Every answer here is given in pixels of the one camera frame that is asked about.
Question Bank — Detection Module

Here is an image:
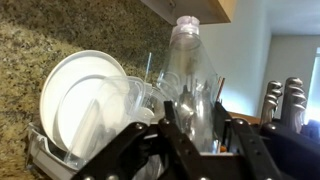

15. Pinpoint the steel knife handle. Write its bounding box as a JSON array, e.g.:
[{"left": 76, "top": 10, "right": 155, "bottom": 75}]
[
  {"left": 279, "top": 77, "right": 308, "bottom": 133},
  {"left": 259, "top": 79, "right": 284, "bottom": 126}
]

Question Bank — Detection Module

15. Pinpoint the large white plate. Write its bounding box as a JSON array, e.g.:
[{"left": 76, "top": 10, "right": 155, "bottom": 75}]
[{"left": 39, "top": 49, "right": 128, "bottom": 153}]

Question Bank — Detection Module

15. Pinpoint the small white plate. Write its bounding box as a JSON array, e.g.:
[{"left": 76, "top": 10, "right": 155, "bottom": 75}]
[{"left": 54, "top": 73, "right": 111, "bottom": 151}]

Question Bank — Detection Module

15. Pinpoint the black knife block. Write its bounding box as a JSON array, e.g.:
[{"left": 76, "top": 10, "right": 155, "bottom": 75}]
[{"left": 259, "top": 121, "right": 320, "bottom": 180}]

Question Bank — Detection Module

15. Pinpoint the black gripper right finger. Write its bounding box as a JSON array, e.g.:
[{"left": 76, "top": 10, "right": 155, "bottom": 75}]
[{"left": 212, "top": 101, "right": 284, "bottom": 180}]

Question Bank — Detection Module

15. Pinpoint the grey dish rack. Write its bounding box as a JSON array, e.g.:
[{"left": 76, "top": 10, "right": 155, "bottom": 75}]
[{"left": 25, "top": 121, "right": 81, "bottom": 180}]

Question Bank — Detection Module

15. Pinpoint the wooden wall cabinet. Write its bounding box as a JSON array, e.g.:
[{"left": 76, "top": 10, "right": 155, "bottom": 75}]
[{"left": 139, "top": 0, "right": 238, "bottom": 26}]

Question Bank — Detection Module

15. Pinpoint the clear dishwashing liquid bottle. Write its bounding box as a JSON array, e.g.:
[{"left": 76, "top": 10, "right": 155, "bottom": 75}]
[{"left": 155, "top": 14, "right": 221, "bottom": 154}]

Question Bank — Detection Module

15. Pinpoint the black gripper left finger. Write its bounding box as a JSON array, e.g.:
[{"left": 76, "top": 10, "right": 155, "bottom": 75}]
[{"left": 71, "top": 99, "right": 201, "bottom": 180}]

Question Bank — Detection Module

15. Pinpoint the clear plastic container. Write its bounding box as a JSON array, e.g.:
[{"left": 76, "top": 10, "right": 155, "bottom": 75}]
[{"left": 63, "top": 74, "right": 168, "bottom": 168}]

